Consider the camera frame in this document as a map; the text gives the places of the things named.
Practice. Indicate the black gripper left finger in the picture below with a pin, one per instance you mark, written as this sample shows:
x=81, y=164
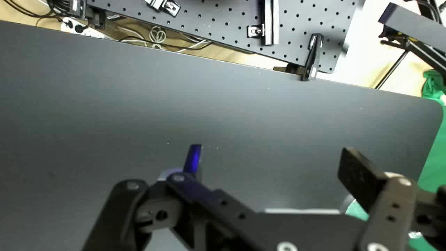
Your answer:
x=196, y=209

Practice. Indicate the stainless steel flask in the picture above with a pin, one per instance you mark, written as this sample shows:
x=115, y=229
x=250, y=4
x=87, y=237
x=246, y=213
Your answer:
x=194, y=159

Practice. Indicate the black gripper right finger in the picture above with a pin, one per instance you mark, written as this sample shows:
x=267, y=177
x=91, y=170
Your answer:
x=391, y=204

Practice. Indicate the black bracket on plate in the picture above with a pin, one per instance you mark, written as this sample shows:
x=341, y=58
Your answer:
x=268, y=21

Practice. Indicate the metal post clamp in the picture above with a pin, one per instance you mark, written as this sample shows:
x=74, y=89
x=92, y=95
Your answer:
x=313, y=53

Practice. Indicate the grey perforated mounting plate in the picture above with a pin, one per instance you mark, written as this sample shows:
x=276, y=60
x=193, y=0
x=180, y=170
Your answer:
x=223, y=18

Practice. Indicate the black metal stand frame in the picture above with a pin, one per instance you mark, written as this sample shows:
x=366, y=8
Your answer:
x=412, y=29

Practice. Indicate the black and white tag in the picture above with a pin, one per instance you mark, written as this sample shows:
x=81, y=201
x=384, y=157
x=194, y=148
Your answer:
x=165, y=5

